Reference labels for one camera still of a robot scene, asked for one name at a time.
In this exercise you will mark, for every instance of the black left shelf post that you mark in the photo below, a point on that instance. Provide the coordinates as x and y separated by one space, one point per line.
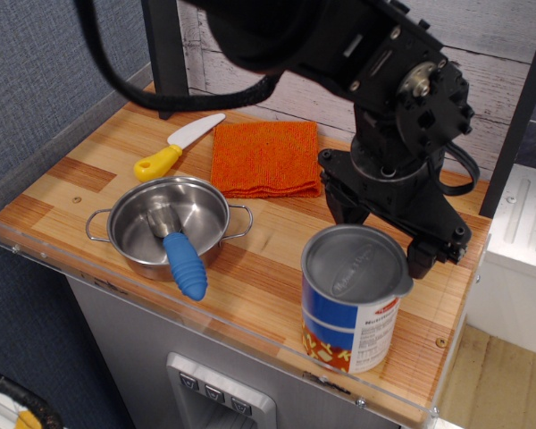
165 47

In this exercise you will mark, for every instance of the orange folded cloth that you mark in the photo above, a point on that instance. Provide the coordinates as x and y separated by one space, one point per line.
266 160

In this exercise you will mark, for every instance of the blue labelled soup can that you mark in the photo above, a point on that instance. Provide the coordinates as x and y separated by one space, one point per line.
354 278

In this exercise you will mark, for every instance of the black shelf post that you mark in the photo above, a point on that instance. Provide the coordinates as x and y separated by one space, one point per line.
512 143
165 47

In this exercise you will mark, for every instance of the grey toy fridge cabinet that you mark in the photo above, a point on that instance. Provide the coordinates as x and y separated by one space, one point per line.
135 341

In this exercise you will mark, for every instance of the silver ice dispenser panel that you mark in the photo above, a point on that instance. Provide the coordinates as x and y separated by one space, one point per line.
209 399

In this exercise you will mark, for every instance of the white toy sink unit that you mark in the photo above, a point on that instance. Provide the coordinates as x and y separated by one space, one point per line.
502 300

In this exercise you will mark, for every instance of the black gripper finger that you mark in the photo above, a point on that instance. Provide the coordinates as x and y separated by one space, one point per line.
422 256
344 204

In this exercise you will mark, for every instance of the yellow handled toy knife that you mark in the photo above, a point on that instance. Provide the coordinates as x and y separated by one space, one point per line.
158 164

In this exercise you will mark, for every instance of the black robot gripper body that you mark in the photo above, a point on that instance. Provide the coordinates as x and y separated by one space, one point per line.
413 201

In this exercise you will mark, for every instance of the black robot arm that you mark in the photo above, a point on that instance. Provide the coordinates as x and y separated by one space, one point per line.
410 105

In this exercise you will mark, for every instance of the black right shelf post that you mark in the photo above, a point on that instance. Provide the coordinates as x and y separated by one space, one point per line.
512 143

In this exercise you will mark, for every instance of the silver steel pot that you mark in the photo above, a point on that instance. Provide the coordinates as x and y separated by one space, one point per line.
192 208

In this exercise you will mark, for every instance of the yellow black object bottom left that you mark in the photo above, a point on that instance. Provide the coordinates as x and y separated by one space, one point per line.
27 420

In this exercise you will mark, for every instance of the clear acrylic table guard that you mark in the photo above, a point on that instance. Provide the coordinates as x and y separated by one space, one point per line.
88 345

